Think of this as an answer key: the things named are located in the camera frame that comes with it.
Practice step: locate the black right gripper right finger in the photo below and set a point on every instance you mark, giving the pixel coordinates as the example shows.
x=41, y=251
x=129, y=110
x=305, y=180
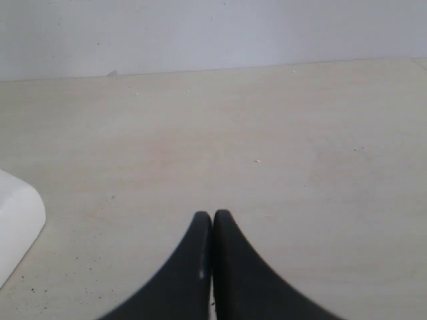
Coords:
x=246, y=287

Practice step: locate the white mannequin head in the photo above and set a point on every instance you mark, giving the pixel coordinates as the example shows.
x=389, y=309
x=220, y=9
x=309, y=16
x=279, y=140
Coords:
x=22, y=219

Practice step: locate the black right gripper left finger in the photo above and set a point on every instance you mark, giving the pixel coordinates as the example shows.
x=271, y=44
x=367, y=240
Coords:
x=181, y=287

